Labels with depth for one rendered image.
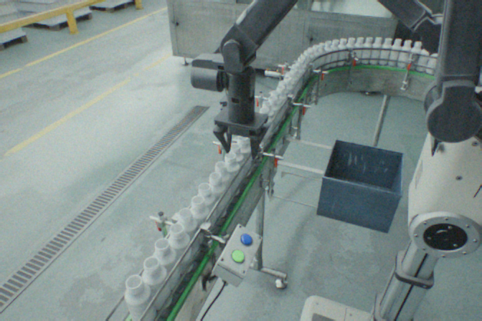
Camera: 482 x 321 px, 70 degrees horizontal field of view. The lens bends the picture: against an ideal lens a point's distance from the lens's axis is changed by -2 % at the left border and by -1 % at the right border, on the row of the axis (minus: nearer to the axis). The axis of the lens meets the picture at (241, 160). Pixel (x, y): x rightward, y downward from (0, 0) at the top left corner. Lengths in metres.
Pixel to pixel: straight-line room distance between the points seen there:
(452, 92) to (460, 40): 0.07
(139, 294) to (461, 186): 0.76
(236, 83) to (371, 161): 1.18
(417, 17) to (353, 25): 3.21
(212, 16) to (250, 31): 4.09
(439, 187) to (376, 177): 0.92
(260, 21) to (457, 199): 0.60
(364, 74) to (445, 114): 1.93
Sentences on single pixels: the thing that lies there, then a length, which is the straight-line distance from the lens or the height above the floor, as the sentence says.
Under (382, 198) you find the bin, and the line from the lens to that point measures 1.49.
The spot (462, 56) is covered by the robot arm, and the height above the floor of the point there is 1.67.
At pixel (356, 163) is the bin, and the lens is 1.77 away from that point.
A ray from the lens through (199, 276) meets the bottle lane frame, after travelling 1.07.
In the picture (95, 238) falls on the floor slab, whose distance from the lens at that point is 2.64.
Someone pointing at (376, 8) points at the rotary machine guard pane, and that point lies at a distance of 4.21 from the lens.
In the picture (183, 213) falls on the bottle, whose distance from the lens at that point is 1.00.
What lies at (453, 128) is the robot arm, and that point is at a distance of 0.63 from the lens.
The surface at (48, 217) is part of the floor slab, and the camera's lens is 2.95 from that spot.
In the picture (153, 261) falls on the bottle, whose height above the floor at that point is 1.15.
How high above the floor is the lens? 1.85
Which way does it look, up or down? 36 degrees down
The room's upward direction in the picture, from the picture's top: straight up
